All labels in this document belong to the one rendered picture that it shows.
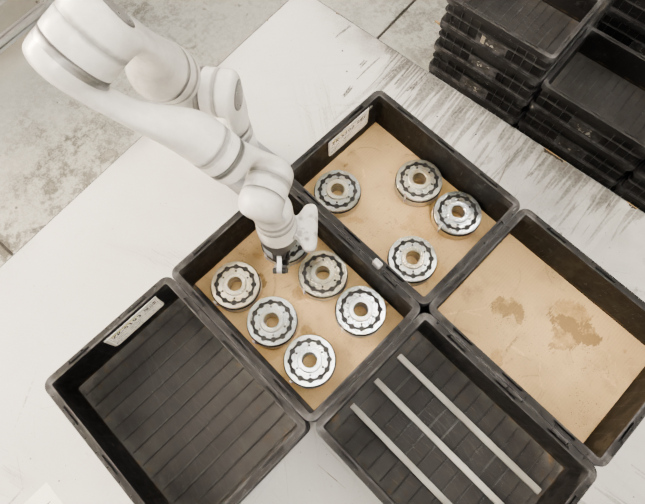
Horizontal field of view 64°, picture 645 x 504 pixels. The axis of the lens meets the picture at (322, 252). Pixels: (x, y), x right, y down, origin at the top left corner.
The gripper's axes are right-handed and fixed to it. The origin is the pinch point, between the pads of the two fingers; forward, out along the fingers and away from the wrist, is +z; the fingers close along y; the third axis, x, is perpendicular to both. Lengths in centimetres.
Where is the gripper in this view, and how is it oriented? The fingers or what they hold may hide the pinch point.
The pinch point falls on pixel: (284, 254)
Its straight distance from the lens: 109.3
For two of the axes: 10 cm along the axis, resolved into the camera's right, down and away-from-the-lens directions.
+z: 0.2, 3.3, 9.4
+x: 10.0, 0.1, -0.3
